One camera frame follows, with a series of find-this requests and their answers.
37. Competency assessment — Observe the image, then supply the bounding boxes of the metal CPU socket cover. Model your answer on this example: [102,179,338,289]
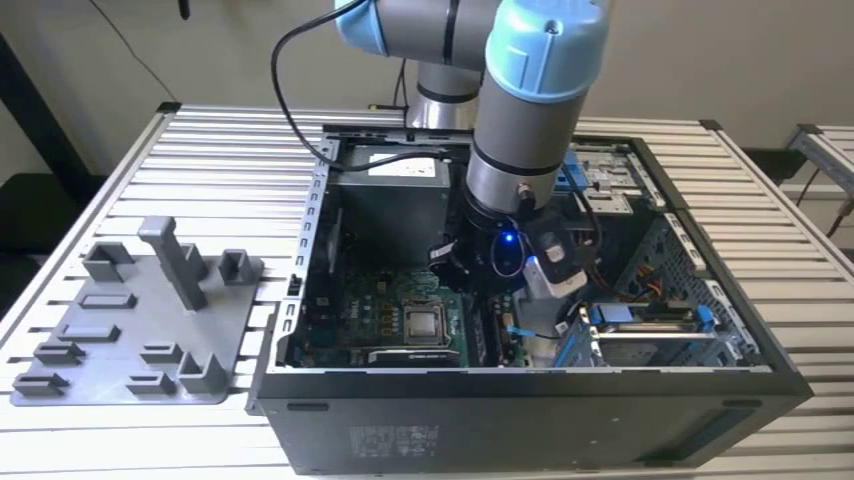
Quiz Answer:
[398,298,450,349]

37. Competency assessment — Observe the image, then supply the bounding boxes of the silver-topped CPU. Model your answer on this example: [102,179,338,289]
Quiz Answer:
[404,307,446,346]

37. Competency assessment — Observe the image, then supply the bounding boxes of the grey power supply unit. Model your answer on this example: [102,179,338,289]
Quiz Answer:
[330,144,469,269]

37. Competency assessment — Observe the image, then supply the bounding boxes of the green motherboard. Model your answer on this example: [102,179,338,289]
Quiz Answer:
[293,264,536,369]

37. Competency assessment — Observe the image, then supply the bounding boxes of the blue disk carrier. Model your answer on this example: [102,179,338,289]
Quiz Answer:
[558,151,584,194]

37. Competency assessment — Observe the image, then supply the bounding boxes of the black graphics card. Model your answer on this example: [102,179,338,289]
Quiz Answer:
[366,349,462,369]

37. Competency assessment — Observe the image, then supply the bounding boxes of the hard disk in blue carrier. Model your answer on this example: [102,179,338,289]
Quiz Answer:
[557,302,722,369]

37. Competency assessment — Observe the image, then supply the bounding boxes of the grey metal drive cage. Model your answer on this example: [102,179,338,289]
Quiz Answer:
[553,142,662,276]

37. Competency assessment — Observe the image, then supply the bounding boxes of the black open PC case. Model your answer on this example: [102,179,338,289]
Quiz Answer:
[243,122,817,475]

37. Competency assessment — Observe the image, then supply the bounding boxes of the grey parts rack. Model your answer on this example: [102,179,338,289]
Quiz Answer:
[10,215,279,407]

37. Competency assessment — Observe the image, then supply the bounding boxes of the black stand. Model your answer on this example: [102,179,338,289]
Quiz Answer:
[0,32,102,321]

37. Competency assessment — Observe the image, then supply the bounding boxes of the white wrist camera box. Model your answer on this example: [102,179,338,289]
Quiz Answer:
[524,214,590,302]

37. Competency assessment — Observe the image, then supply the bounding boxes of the blue-tipped wire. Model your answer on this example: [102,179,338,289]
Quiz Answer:
[505,323,569,342]

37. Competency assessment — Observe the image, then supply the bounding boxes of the black camera cable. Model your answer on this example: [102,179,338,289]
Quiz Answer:
[566,192,610,294]

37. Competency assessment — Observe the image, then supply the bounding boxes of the orange wires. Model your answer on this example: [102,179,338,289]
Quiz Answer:
[633,264,666,304]

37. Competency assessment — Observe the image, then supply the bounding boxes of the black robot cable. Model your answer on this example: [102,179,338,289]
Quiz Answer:
[269,0,470,175]

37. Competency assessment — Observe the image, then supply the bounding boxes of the aluminium frame table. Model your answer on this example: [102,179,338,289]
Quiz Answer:
[780,122,854,201]

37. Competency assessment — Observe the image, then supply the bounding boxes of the thin black wall wire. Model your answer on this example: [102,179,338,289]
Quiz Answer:
[90,0,181,105]

